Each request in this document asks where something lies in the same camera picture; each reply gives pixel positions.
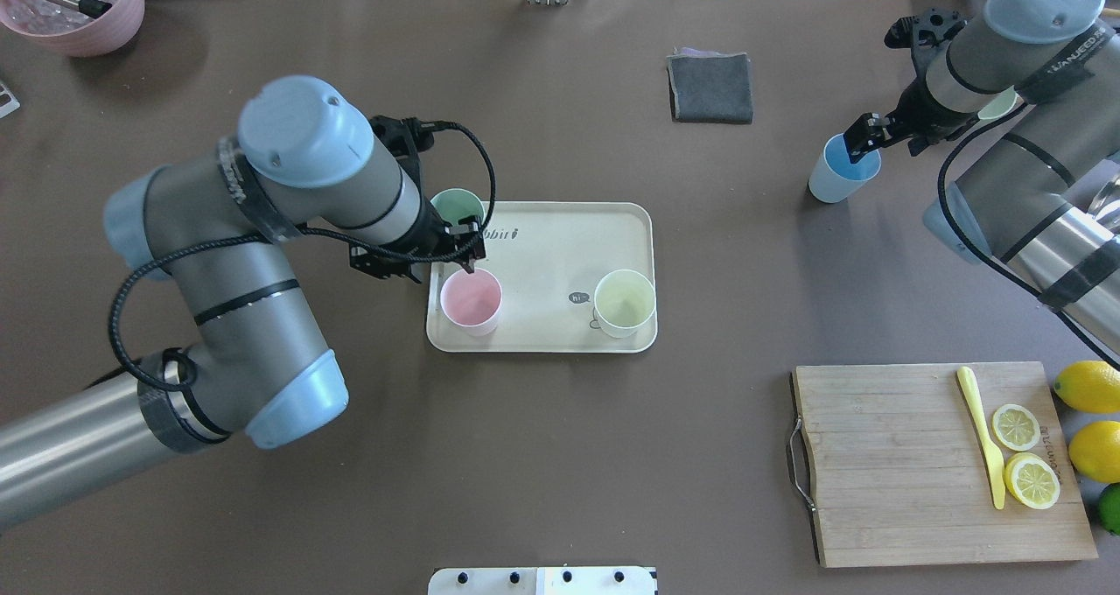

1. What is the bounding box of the blue cup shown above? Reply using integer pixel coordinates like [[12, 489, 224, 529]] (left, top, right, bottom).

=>
[[808, 134, 883, 203]]

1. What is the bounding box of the green lime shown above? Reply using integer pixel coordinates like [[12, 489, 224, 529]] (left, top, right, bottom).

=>
[[1096, 483, 1120, 536]]

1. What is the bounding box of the green bowl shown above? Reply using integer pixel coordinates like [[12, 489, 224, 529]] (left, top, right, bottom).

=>
[[976, 86, 1019, 122]]

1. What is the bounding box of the grey folded cloth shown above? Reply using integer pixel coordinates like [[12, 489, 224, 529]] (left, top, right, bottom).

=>
[[668, 48, 753, 124]]

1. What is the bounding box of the cream rabbit tray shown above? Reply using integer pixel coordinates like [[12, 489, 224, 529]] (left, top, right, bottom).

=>
[[424, 201, 659, 354]]

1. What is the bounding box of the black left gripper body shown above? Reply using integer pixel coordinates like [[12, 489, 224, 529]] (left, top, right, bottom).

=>
[[349, 213, 487, 283]]

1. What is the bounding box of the pink cup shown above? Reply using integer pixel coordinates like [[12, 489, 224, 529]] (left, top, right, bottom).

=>
[[439, 268, 503, 337]]

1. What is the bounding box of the pink bowl with ice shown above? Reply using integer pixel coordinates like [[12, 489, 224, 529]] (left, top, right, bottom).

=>
[[1, 0, 144, 57]]

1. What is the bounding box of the wooden cutting board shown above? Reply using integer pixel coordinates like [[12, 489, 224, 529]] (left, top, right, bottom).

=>
[[791, 362, 1096, 570]]

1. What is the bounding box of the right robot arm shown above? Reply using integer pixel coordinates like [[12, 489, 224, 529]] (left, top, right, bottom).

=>
[[843, 0, 1119, 357]]

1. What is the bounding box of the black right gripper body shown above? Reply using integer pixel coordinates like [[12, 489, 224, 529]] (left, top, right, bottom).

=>
[[879, 83, 977, 157]]

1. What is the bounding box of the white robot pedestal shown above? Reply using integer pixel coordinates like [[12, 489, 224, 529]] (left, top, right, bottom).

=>
[[427, 564, 659, 594]]

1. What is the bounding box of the cream cup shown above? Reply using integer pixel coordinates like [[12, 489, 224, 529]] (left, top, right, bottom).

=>
[[592, 269, 656, 340]]

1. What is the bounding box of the yellow plastic knife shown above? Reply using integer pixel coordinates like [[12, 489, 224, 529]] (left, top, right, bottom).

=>
[[956, 365, 1007, 510]]

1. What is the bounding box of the whole yellow lemon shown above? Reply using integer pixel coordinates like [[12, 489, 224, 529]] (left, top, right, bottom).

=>
[[1053, 360, 1119, 413], [1067, 420, 1119, 484]]

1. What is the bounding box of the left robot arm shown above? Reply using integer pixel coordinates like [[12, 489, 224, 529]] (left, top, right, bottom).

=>
[[1, 75, 491, 529]]

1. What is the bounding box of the green cup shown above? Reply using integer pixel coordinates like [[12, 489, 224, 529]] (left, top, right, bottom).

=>
[[431, 188, 487, 226]]

